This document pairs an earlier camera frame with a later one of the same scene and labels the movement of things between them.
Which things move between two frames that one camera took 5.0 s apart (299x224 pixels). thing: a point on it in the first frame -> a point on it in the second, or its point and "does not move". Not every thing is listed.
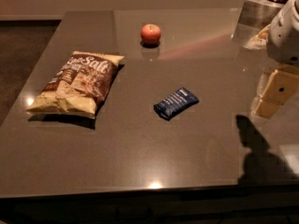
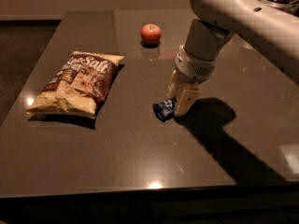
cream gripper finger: (279, 85) -> (176, 87)
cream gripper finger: (268, 104) -> (186, 101)
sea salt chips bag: (79, 87) does not move
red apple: (150, 34) does not move
